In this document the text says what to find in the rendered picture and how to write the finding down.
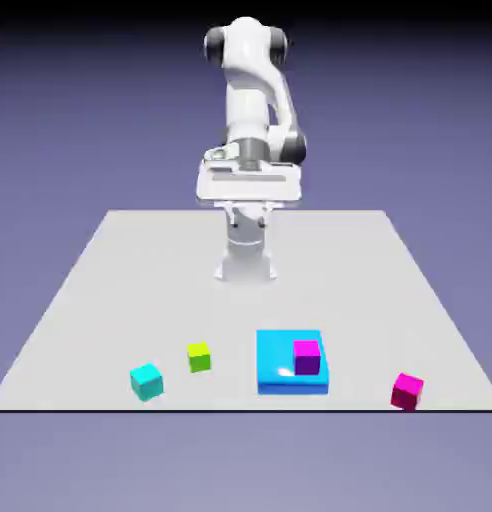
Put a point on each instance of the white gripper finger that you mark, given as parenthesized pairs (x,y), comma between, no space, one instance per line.
(262,218)
(232,218)

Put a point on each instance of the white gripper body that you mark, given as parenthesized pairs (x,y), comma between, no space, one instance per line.
(249,188)

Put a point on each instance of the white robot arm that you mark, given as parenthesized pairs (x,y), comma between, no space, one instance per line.
(246,80)

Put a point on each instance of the small lime green cube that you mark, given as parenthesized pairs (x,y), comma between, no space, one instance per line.
(198,357)

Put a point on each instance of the small purple cube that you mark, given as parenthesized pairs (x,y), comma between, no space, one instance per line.
(306,357)

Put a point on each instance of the small cyan cube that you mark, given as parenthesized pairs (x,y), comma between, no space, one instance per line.
(146,381)

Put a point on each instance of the small magenta cube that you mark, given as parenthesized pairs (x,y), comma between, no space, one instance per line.
(407,391)

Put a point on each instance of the large blue box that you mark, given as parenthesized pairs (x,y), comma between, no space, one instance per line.
(274,360)

